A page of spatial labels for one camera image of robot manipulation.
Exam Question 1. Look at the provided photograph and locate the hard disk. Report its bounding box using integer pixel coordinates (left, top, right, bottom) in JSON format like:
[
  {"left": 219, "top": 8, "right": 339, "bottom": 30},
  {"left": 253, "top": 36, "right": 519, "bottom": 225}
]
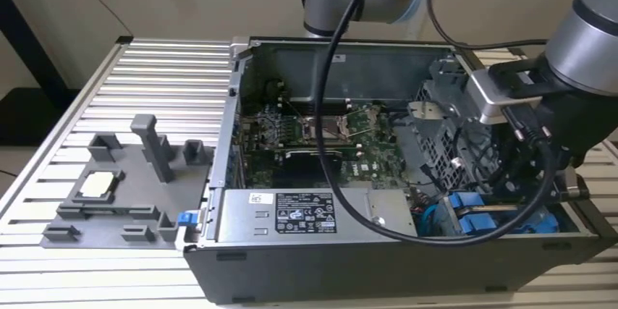
[{"left": 445, "top": 191, "right": 560, "bottom": 236}]

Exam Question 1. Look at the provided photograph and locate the metal disk bay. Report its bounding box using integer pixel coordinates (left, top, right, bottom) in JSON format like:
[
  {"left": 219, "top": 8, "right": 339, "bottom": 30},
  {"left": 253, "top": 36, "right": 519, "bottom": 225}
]
[{"left": 441, "top": 189, "right": 580, "bottom": 240}]

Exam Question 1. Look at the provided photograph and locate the grey perforated drive cage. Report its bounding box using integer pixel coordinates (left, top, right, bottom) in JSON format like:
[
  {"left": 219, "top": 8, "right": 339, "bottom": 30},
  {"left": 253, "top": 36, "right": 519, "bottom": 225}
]
[{"left": 408, "top": 58, "right": 491, "bottom": 195}]

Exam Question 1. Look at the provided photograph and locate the green motherboard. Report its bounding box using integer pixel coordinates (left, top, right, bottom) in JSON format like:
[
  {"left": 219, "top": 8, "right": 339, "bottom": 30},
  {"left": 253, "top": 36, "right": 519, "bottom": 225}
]
[{"left": 239, "top": 102, "right": 435, "bottom": 194}]

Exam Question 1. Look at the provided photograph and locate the CPU socket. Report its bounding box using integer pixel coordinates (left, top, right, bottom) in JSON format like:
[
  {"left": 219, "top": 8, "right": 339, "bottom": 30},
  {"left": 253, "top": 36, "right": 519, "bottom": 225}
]
[{"left": 299, "top": 115, "right": 349, "bottom": 140}]

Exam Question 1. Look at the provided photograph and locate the thin metal locking lever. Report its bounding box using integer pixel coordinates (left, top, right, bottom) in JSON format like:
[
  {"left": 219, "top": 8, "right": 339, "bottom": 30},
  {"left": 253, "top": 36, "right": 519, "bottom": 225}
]
[{"left": 283, "top": 98, "right": 316, "bottom": 122}]

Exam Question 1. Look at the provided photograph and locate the silver power supply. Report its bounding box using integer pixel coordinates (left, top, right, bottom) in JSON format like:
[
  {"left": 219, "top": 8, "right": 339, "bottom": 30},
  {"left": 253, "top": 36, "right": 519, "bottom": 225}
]
[{"left": 215, "top": 188, "right": 419, "bottom": 244}]

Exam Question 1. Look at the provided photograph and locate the grey PC case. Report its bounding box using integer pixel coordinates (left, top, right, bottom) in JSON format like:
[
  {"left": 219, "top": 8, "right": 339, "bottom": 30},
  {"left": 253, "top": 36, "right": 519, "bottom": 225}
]
[{"left": 183, "top": 35, "right": 618, "bottom": 305}]

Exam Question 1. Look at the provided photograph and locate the blue case latch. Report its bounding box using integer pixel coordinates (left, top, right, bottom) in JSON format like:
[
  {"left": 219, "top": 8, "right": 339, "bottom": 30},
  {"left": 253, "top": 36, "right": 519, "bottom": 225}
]
[{"left": 176, "top": 210, "right": 200, "bottom": 227}]

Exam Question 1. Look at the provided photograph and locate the grey parts rack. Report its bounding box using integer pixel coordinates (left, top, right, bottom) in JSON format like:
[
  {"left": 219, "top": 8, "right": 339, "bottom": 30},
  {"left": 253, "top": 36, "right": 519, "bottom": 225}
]
[{"left": 40, "top": 113, "right": 217, "bottom": 252}]

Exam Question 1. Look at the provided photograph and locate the silver CPU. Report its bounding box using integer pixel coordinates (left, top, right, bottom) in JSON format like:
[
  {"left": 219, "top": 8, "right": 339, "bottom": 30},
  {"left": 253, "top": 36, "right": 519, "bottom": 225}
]
[{"left": 78, "top": 171, "right": 120, "bottom": 198}]

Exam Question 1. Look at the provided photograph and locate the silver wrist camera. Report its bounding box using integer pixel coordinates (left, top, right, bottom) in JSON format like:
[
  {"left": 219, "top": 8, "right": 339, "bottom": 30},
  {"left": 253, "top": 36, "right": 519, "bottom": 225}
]
[{"left": 465, "top": 59, "right": 551, "bottom": 126}]

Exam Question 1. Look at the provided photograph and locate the blue flat cable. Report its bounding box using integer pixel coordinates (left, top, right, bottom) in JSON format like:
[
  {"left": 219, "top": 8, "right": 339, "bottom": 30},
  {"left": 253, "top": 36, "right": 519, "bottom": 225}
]
[{"left": 417, "top": 203, "right": 444, "bottom": 234}]

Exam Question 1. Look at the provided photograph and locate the thick black cable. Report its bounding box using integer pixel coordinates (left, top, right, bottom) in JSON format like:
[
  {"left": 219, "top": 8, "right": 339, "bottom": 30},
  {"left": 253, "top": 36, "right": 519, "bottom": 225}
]
[{"left": 316, "top": 0, "right": 556, "bottom": 247}]

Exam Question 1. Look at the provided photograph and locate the thin black wall wire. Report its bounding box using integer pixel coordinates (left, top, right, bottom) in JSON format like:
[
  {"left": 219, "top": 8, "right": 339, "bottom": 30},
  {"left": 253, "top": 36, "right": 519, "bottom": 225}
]
[{"left": 66, "top": 0, "right": 132, "bottom": 39}]

